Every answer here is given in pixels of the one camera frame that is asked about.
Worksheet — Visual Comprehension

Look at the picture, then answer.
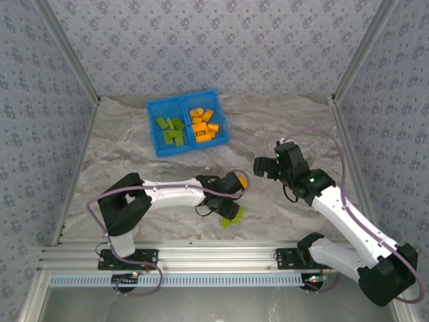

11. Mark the grey metal sheet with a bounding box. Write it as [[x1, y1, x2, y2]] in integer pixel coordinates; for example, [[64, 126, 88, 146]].
[[18, 270, 415, 322]]

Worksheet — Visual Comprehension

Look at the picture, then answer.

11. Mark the wide aluminium mounting rail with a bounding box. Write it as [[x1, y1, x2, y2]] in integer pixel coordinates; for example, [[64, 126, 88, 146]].
[[36, 246, 402, 272]]

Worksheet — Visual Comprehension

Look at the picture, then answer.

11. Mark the white slotted cable duct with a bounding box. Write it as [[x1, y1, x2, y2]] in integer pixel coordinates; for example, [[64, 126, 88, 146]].
[[49, 272, 304, 288]]

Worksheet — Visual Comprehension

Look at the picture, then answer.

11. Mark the purple cable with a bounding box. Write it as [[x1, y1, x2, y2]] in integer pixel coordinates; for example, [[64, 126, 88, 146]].
[[86, 168, 251, 297], [281, 127, 426, 305]]

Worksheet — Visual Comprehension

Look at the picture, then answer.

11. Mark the small circuit board with LED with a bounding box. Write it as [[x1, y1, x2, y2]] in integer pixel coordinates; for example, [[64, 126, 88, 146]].
[[111, 272, 140, 286], [302, 273, 326, 291]]

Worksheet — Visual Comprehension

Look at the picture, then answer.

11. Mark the aluminium frame post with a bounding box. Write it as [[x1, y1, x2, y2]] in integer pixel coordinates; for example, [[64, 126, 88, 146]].
[[330, 0, 402, 105], [33, 0, 102, 105]]

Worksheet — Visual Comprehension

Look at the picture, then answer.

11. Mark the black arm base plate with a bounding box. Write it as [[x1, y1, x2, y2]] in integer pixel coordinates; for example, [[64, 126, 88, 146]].
[[274, 248, 338, 271], [97, 249, 160, 271]]

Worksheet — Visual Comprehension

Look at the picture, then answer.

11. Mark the aluminium table edge rail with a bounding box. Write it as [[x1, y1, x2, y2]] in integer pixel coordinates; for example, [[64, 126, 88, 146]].
[[330, 95, 381, 235], [50, 97, 102, 248]]

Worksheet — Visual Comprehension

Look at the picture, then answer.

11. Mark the orange lego window frame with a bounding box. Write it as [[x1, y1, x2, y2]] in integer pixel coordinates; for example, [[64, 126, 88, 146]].
[[192, 122, 210, 144]]

